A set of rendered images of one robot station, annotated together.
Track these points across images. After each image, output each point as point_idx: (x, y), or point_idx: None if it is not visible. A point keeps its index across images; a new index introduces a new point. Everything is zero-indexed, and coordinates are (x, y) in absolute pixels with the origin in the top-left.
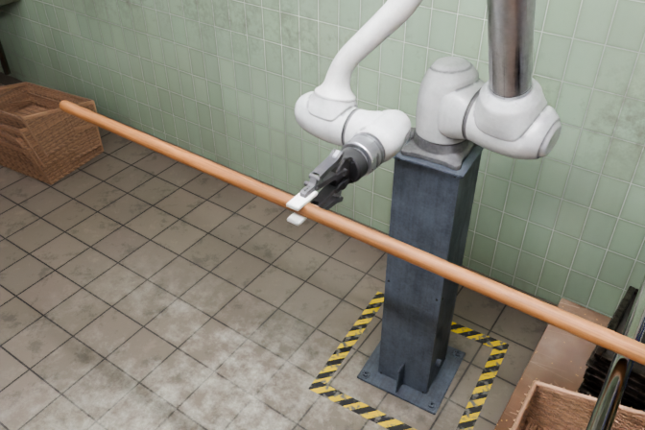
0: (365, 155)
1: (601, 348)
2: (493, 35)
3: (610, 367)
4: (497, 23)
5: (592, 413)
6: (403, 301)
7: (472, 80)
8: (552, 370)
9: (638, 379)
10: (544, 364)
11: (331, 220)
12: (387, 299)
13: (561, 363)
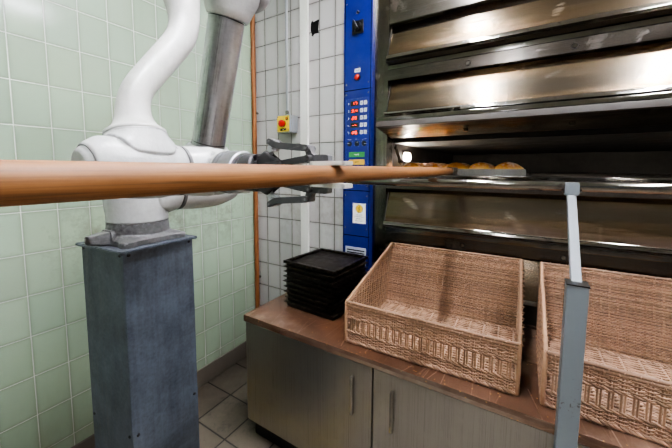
0: None
1: (331, 270)
2: (220, 89)
3: (437, 180)
4: (226, 77)
5: (468, 182)
6: (161, 441)
7: None
8: (305, 325)
9: (346, 270)
10: (300, 327)
11: (360, 168)
12: None
13: (300, 321)
